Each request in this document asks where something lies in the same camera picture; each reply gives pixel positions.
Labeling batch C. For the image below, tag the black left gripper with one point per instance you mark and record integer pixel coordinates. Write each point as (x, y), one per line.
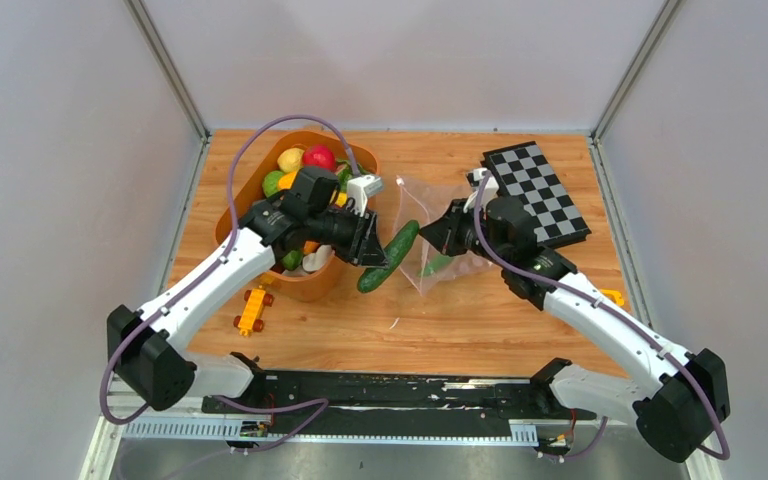
(365, 248)

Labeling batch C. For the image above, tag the yellow toy car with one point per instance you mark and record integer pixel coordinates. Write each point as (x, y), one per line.
(250, 320)

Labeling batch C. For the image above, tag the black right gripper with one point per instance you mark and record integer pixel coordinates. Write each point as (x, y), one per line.
(443, 233)

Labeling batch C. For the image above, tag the white garlic bulb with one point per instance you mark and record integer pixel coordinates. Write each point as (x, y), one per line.
(315, 261)

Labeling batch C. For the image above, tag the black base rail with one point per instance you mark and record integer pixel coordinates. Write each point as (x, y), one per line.
(401, 404)

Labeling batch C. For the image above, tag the orange plastic basket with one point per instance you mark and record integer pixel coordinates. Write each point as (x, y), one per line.
(251, 169)

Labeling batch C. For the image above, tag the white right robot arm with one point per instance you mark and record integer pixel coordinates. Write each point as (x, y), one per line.
(677, 399)

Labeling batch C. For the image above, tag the yellow lemon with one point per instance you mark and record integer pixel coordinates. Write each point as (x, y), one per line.
(291, 160)

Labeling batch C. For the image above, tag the black white checkerboard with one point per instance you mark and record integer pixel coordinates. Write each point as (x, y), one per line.
(523, 171)

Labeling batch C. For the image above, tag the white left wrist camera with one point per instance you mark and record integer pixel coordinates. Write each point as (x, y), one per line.
(360, 190)

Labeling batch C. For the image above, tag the clear zip top bag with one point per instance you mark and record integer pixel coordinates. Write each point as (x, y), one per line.
(426, 203)

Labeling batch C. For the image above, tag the green mango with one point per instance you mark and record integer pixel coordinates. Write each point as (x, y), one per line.
(292, 260)

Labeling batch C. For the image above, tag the green lime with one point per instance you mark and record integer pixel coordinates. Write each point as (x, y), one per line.
(270, 182)

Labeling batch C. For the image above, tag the white slotted cable duct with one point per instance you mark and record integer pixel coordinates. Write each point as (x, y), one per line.
(519, 435)

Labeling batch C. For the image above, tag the light green pepper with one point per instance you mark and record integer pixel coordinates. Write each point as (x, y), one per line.
(435, 265)

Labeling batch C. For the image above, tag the dark green cucumber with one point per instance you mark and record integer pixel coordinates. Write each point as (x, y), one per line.
(396, 251)

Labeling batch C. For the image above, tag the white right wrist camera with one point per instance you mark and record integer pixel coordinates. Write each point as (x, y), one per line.
(475, 178)

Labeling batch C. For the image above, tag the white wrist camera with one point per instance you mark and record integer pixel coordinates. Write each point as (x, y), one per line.
(360, 190)
(475, 178)

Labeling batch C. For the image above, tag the yellow bell pepper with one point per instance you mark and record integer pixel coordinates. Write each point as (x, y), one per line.
(287, 180)

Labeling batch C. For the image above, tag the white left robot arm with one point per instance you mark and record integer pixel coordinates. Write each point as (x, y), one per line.
(147, 347)

